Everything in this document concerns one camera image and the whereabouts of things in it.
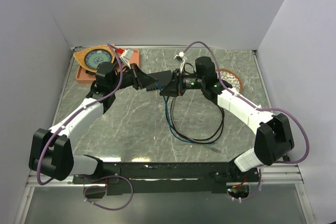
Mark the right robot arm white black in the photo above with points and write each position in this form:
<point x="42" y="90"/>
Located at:
<point x="273" y="135"/>

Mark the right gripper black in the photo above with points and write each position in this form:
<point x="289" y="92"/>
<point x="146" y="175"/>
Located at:
<point x="176" y="87"/>

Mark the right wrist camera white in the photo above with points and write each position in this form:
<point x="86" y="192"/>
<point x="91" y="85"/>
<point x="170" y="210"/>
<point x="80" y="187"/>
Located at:
<point x="180" y="57"/>

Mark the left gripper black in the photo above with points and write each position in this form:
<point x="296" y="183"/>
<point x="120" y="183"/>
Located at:
<point x="141" y="80"/>

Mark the black network switch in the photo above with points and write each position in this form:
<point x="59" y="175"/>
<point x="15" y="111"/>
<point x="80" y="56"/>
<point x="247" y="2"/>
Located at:
<point x="163" y="78"/>

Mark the flower patterned brown bowl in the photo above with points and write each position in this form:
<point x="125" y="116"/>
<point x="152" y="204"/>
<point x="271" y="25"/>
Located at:
<point x="231" y="80"/>

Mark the blue patterned round plate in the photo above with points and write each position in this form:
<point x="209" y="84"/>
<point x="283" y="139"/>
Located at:
<point x="97" y="56"/>

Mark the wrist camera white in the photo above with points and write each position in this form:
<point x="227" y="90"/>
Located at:
<point x="180" y="57"/>
<point x="126" y="57"/>

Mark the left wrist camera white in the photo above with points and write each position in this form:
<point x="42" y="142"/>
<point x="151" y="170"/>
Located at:
<point x="126" y="57"/>

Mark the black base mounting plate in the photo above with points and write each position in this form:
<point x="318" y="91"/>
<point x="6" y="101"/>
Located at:
<point x="164" y="177"/>

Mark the salmon pink tray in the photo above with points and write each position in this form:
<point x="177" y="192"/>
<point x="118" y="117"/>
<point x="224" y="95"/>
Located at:
<point x="84" y="78"/>

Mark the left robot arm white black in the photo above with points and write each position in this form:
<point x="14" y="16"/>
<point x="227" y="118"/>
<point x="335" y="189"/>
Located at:
<point x="51" y="152"/>

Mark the aluminium rail frame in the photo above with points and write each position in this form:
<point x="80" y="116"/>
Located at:
<point x="140" y="134"/>

